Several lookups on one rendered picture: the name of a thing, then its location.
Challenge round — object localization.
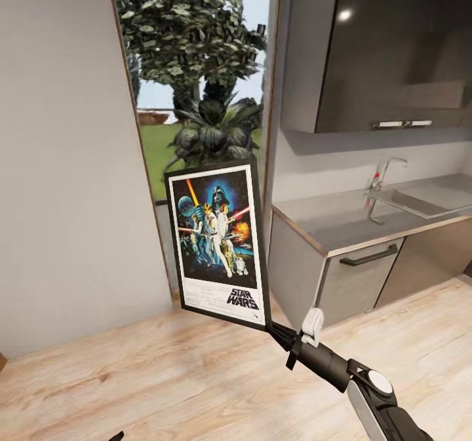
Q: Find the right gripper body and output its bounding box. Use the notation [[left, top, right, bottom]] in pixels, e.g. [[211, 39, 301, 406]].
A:
[[286, 330, 333, 378]]

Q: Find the poster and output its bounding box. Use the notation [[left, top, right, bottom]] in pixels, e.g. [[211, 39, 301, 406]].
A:
[[164, 157, 272, 332]]

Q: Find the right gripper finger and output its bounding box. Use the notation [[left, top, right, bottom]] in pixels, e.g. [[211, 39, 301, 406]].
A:
[[265, 325, 298, 352], [272, 321, 297, 339]]

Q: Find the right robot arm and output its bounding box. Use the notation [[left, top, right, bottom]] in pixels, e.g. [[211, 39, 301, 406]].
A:
[[265, 308, 434, 441]]

